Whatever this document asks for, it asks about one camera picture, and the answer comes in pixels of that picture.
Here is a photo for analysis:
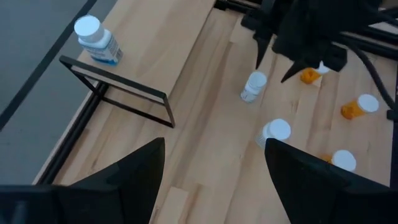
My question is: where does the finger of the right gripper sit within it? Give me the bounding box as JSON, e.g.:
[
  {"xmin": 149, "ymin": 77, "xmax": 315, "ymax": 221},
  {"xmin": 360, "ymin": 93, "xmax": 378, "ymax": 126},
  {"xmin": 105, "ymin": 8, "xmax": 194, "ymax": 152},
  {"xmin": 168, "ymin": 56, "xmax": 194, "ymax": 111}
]
[
  {"xmin": 280, "ymin": 58, "xmax": 312, "ymax": 84},
  {"xmin": 254, "ymin": 33, "xmax": 272, "ymax": 70}
]

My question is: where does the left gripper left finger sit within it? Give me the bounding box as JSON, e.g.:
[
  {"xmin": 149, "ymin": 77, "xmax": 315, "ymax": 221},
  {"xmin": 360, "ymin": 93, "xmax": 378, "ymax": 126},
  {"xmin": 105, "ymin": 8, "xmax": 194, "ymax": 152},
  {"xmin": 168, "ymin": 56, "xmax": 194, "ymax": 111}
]
[{"xmin": 0, "ymin": 137, "xmax": 166, "ymax": 224}]

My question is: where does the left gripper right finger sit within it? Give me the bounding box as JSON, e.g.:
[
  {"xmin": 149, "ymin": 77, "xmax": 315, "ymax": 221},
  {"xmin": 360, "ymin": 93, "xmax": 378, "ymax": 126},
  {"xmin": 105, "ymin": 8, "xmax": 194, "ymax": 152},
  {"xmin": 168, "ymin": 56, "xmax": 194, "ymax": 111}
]
[{"xmin": 264, "ymin": 138, "xmax": 398, "ymax": 224}]

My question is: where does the orange pill bottle white cap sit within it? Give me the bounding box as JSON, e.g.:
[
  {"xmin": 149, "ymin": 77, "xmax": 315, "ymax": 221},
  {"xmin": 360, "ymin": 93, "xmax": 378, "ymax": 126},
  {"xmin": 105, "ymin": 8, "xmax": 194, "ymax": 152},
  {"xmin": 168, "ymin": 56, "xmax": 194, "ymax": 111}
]
[
  {"xmin": 299, "ymin": 61, "xmax": 331, "ymax": 85},
  {"xmin": 321, "ymin": 149, "xmax": 358, "ymax": 173},
  {"xmin": 340, "ymin": 93, "xmax": 380, "ymax": 121}
]

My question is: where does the white medicine bottle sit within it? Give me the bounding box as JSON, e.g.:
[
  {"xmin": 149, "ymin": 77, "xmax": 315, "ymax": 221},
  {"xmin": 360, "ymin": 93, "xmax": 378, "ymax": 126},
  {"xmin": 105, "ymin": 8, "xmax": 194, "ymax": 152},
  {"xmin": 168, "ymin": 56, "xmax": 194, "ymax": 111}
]
[
  {"xmin": 255, "ymin": 118, "xmax": 292, "ymax": 149},
  {"xmin": 73, "ymin": 14, "xmax": 124, "ymax": 66}
]

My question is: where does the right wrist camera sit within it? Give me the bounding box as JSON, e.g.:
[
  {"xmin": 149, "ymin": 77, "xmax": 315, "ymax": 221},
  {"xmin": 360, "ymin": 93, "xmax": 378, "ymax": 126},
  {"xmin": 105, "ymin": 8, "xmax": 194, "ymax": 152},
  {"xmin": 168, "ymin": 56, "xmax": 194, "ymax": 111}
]
[{"xmin": 320, "ymin": 42, "xmax": 348, "ymax": 73}]

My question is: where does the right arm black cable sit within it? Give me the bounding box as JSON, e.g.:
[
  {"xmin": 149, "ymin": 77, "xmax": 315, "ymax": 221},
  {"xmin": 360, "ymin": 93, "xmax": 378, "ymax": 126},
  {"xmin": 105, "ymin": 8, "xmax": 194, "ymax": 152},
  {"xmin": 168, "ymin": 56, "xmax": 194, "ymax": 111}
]
[{"xmin": 351, "ymin": 46, "xmax": 398, "ymax": 111}]

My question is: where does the black table edge frame bar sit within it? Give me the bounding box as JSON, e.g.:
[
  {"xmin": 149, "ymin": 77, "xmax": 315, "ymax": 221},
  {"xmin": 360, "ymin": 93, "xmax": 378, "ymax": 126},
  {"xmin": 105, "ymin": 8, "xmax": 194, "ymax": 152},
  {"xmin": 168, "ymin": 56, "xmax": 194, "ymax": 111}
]
[{"xmin": 389, "ymin": 121, "xmax": 398, "ymax": 187}]

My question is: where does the wooden shelf black metal frame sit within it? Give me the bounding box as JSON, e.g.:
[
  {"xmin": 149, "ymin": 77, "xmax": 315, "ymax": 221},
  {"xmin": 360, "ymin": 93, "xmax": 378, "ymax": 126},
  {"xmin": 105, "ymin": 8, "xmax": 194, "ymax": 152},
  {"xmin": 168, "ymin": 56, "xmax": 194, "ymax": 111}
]
[{"xmin": 58, "ymin": 0, "xmax": 217, "ymax": 129}]

